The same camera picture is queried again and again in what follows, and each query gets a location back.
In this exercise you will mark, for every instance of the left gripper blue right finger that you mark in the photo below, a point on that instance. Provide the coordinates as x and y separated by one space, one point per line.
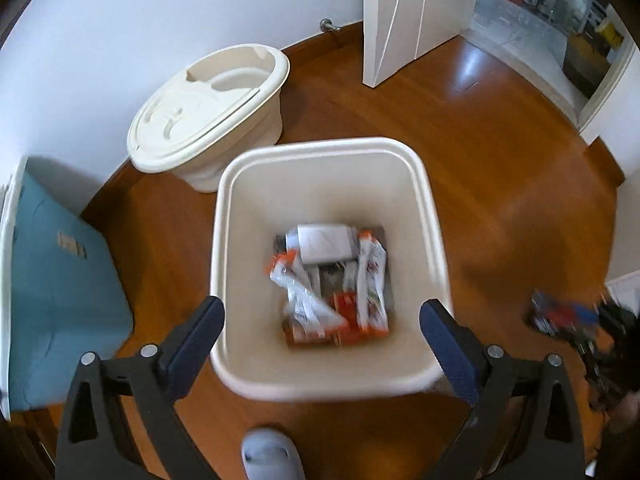
459 353

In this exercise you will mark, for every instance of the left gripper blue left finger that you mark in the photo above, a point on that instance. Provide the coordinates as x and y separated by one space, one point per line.
187 347

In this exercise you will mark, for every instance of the red small packet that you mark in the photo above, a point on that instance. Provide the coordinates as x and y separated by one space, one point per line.
559 319

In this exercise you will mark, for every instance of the white orange snack wrapper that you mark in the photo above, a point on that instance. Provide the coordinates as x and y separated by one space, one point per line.
306 317

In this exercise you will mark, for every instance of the white cabinet edge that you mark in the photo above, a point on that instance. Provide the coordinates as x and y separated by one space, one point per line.
625 290

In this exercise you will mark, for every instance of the blue plastic storage box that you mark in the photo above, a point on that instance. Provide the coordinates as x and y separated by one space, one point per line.
66 299

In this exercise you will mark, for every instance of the left grey slipper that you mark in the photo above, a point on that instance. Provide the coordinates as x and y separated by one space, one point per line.
269 454

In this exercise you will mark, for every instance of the white paper box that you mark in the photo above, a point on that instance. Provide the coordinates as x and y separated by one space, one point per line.
320 244

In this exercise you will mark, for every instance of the white storage box lid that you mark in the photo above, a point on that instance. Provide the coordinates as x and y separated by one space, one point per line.
11 198

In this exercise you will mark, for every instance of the cream round lidded bucket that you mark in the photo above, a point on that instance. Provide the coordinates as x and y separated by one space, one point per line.
206 115

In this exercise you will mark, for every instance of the white door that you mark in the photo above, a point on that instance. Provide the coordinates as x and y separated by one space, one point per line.
398 32

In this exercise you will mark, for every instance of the metal door stopper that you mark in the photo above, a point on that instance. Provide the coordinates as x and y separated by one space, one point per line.
327 27

